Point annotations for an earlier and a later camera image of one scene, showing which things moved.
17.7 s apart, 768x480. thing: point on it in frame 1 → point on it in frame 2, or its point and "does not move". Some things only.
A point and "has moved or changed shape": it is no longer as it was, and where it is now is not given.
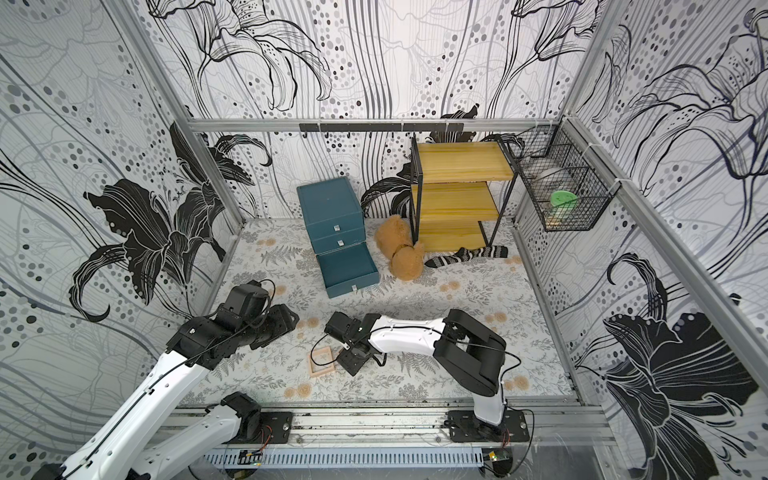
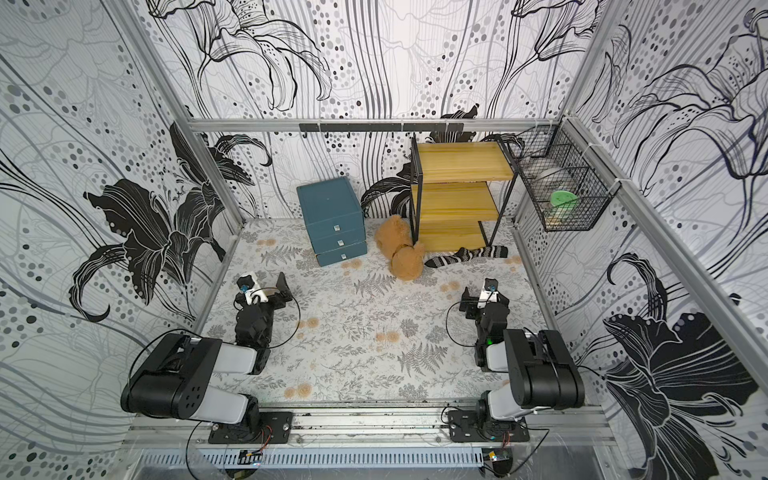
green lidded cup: [563, 205] does not move
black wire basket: [567, 183] does not move
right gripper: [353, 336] → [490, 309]
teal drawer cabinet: [336, 228] has moved or changed shape
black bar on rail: [381, 127] does not move
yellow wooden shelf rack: [457, 188] does not move
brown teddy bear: [393, 237] does not move
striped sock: [464, 254] does not move
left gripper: [283, 323] → [284, 292]
